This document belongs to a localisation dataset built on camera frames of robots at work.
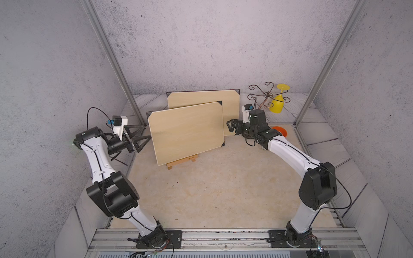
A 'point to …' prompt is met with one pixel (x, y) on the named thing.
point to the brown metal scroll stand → (266, 102)
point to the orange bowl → (283, 132)
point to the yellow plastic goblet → (276, 106)
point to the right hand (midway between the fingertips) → (233, 122)
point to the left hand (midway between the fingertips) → (147, 132)
